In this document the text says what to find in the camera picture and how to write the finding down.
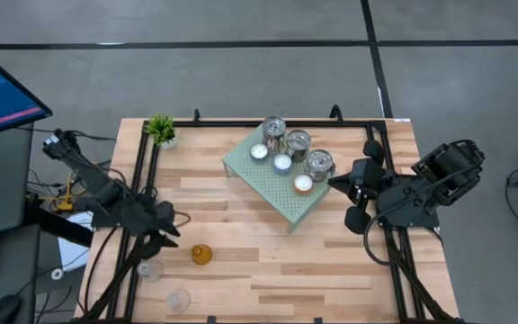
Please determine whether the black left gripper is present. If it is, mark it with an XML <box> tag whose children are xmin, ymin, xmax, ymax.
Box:
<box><xmin>123</xmin><ymin>200</ymin><xmax>182</xmax><ymax>262</ymax></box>

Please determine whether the black support pole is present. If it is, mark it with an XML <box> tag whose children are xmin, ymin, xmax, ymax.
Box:
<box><xmin>24</xmin><ymin>211</ymin><xmax>94</xmax><ymax>248</ymax></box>

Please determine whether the artificial green plant white pot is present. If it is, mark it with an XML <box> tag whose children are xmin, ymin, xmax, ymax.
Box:
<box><xmin>144</xmin><ymin>112</ymin><xmax>180</xmax><ymax>150</ymax></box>

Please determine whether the green perforated metal shelf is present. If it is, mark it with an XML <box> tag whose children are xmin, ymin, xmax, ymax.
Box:
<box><xmin>221</xmin><ymin>121</ymin><xmax>337</xmax><ymax>235</ymax></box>

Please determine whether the amber glass bud vase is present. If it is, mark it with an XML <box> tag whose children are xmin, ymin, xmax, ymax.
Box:
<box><xmin>191</xmin><ymin>243</ymin><xmax>214</xmax><ymax>266</ymax></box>

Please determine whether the grey desk top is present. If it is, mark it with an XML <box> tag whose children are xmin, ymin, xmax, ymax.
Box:
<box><xmin>0</xmin><ymin>123</ymin><xmax>34</xmax><ymax>238</ymax></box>
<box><xmin>0</xmin><ymin>224</ymin><xmax>40</xmax><ymax>324</ymax></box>

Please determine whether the black computer mouse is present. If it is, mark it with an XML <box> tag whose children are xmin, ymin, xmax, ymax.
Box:
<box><xmin>0</xmin><ymin>294</ymin><xmax>22</xmax><ymax>324</ymax></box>

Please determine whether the thin black cable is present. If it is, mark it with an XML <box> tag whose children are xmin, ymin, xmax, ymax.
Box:
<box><xmin>15</xmin><ymin>127</ymin><xmax>117</xmax><ymax>141</ymax></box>

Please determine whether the silver tin candle with tag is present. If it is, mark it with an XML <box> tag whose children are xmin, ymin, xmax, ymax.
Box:
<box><xmin>261</xmin><ymin>115</ymin><xmax>287</xmax><ymax>152</ymax></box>
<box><xmin>285</xmin><ymin>129</ymin><xmax>312</xmax><ymax>164</ymax></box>
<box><xmin>306</xmin><ymin>148</ymin><xmax>335</xmax><ymax>184</ymax></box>

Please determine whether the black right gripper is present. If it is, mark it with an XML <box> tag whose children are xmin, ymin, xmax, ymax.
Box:
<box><xmin>329</xmin><ymin>139</ymin><xmax>389</xmax><ymax>235</ymax></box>

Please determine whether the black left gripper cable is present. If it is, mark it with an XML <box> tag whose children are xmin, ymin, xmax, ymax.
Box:
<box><xmin>168</xmin><ymin>210</ymin><xmax>192</xmax><ymax>229</ymax></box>

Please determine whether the yellow cable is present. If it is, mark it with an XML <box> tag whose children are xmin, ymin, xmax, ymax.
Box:
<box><xmin>27</xmin><ymin>173</ymin><xmax>89</xmax><ymax>213</ymax></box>

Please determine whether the black cable bundle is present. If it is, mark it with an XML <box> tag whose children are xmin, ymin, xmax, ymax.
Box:
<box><xmin>27</xmin><ymin>157</ymin><xmax>116</xmax><ymax>212</ymax></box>

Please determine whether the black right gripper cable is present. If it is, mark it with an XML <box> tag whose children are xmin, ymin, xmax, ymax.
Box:
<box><xmin>362</xmin><ymin>204</ymin><xmax>406</xmax><ymax>266</ymax></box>

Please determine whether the black power cable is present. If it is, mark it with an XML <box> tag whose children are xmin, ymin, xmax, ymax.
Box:
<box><xmin>82</xmin><ymin>224</ymin><xmax>121</xmax><ymax>316</ymax></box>

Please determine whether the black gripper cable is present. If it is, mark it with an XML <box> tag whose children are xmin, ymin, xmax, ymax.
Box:
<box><xmin>362</xmin><ymin>204</ymin><xmax>406</xmax><ymax>266</ymax></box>
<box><xmin>168</xmin><ymin>210</ymin><xmax>192</xmax><ymax>229</ymax></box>

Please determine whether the white paper sheet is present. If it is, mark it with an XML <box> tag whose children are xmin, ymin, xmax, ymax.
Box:
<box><xmin>58</xmin><ymin>211</ymin><xmax>96</xmax><ymax>274</ymax></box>

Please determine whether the clear glass bud vase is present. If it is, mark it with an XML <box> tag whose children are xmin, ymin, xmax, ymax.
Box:
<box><xmin>165</xmin><ymin>288</ymin><xmax>192</xmax><ymax>314</ymax></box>
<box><xmin>136</xmin><ymin>259</ymin><xmax>165</xmax><ymax>284</ymax></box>

